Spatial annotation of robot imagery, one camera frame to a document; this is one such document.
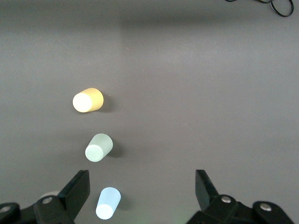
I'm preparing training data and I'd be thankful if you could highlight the light blue plastic cup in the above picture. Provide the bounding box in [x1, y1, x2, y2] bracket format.
[95, 187, 122, 220]

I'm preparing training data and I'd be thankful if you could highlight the yellow plastic cup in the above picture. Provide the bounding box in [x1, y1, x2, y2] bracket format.
[72, 87, 104, 113]

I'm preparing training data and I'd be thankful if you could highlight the pale green plastic cup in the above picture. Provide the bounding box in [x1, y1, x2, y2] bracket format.
[85, 133, 114, 162]

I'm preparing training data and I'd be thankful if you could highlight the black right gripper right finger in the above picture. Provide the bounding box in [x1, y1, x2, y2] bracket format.
[186, 169, 295, 224]

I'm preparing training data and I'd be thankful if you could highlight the black loose looped cable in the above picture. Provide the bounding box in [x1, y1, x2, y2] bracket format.
[225, 0, 294, 17]

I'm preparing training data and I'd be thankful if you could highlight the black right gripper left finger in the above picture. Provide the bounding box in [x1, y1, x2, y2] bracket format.
[0, 169, 91, 224]

